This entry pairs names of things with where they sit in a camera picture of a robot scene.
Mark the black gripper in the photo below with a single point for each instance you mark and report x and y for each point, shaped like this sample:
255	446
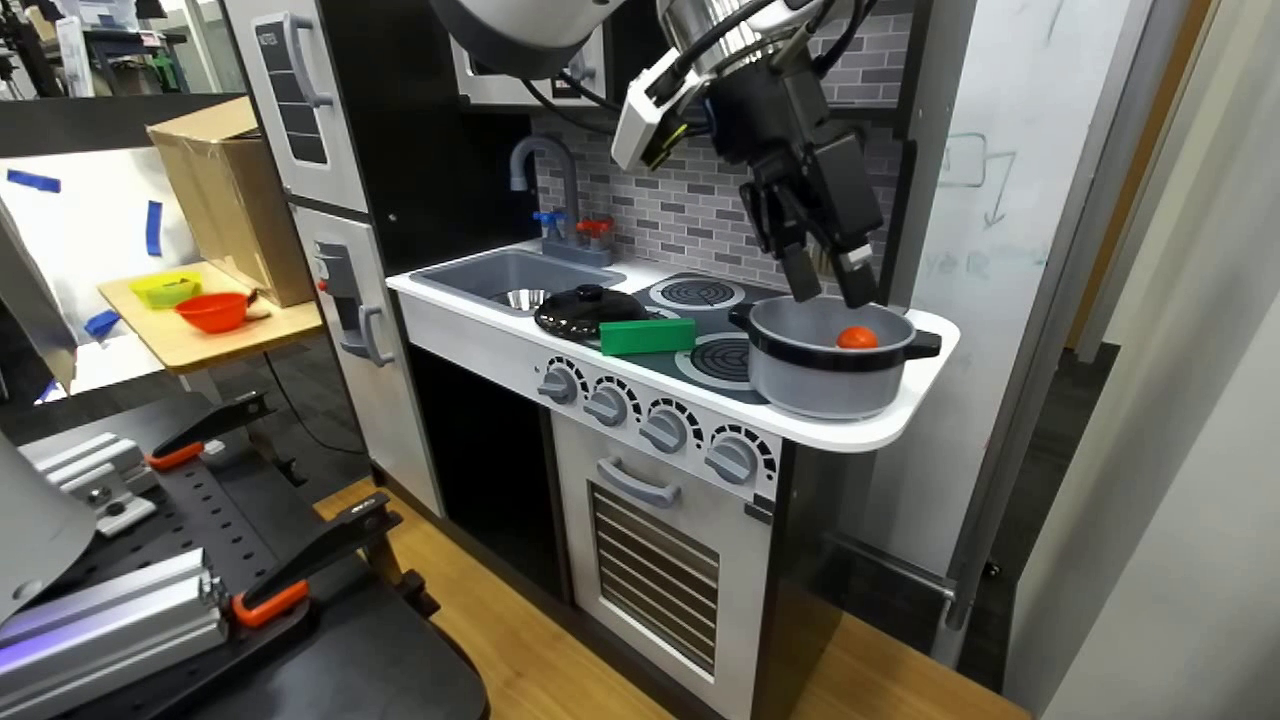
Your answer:
806	174

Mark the white bottle orange cap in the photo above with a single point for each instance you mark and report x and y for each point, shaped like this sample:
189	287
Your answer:
856	336

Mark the black pot lid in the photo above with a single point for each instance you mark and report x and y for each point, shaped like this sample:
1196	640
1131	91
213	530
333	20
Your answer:
576	313

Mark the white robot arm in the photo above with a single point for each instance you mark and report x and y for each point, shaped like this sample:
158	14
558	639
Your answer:
536	37

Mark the grey toy cooking pot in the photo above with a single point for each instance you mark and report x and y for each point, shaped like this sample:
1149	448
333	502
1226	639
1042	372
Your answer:
796	366

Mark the green rectangular block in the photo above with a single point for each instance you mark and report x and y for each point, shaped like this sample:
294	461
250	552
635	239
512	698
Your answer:
646	336

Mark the toy kitchen play set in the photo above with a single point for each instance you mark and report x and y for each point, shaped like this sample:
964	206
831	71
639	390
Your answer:
693	509

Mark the small metal bowl in sink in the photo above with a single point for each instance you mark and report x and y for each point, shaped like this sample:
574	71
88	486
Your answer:
527	297

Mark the cardboard box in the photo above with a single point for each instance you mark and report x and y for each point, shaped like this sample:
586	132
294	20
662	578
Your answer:
230	199

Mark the orange bowl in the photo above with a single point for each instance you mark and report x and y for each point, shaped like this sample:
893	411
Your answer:
219	310

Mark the black orange clamp lower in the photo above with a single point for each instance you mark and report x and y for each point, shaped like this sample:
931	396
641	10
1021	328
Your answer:
362	530

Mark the black orange clamp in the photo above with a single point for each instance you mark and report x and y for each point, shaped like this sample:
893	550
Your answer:
189	440
362	530

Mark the wooden board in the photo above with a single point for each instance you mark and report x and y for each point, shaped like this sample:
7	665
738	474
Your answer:
181	351

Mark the black orange clamp upper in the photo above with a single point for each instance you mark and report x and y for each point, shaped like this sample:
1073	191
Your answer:
189	440

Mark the green yellow tray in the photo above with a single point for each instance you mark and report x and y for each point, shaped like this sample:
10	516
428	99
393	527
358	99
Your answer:
166	291

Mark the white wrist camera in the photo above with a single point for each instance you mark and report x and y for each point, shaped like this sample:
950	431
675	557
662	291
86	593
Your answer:
658	122

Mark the aluminium extrusion rail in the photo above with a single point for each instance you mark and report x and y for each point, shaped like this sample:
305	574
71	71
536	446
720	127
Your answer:
106	639

